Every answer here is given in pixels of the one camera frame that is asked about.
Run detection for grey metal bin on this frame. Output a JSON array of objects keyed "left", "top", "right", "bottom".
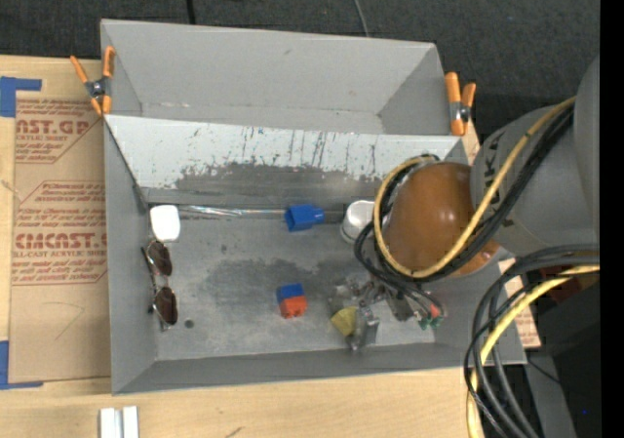
[{"left": 99, "top": 19, "right": 528, "bottom": 396}]

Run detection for yellow wedge-shaped sponge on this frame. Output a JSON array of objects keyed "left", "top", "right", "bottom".
[{"left": 330, "top": 306, "right": 361, "bottom": 337}]

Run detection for blue and orange block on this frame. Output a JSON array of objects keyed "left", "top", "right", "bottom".
[{"left": 275, "top": 283, "right": 309, "bottom": 320}]

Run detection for blue plastic block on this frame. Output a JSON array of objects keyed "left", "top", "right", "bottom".
[{"left": 284, "top": 203, "right": 327, "bottom": 233}]

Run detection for clear plastic tube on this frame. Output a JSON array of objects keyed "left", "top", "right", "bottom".
[{"left": 177, "top": 204, "right": 288, "bottom": 220}]

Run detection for brown-lens sunglasses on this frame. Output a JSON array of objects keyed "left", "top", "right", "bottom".
[{"left": 140, "top": 239, "right": 179, "bottom": 333}]

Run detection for silver white cup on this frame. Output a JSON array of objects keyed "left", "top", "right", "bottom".
[{"left": 339, "top": 199, "right": 391, "bottom": 246}]

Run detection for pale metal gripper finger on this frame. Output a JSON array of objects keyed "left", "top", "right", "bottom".
[
  {"left": 346, "top": 306, "right": 381, "bottom": 353},
  {"left": 328, "top": 281, "right": 367, "bottom": 313}
]

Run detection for white rounded box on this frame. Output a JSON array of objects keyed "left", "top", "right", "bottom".
[{"left": 149, "top": 204, "right": 182, "bottom": 243}]

